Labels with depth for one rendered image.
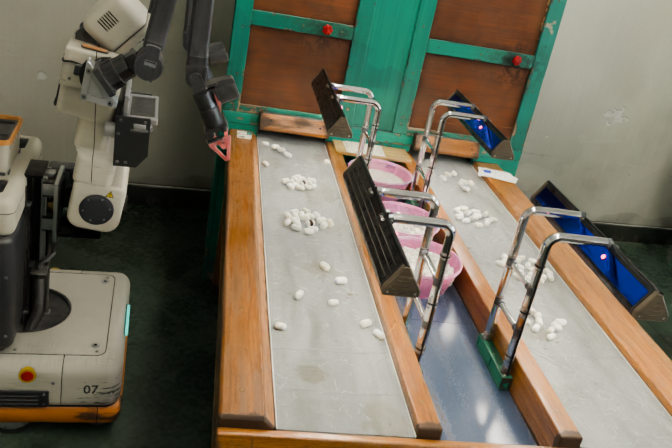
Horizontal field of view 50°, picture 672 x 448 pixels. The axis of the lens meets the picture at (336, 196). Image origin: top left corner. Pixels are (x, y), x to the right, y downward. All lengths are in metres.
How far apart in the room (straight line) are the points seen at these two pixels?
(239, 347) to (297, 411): 0.22
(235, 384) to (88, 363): 0.93
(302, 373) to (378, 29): 1.75
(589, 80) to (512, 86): 1.32
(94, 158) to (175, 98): 1.66
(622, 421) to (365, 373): 0.62
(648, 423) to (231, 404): 1.00
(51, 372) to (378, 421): 1.19
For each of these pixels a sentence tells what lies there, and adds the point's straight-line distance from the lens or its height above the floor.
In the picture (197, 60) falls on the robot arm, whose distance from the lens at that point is 2.07.
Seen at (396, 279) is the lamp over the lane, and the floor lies 1.08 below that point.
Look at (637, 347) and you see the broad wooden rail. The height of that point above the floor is 0.76.
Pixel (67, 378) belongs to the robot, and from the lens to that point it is 2.48.
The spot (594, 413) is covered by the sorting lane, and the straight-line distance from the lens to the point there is 1.91.
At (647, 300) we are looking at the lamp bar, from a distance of 1.70.
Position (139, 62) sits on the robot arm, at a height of 1.25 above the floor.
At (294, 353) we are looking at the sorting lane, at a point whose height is 0.74.
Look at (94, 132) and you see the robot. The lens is 2.34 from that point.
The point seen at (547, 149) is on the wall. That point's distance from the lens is 4.60.
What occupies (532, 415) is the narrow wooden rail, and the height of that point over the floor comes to 0.71.
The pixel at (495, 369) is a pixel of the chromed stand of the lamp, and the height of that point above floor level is 0.70.
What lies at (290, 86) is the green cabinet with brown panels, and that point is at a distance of 3.11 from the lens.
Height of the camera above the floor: 1.76
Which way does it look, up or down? 22 degrees down
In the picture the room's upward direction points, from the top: 11 degrees clockwise
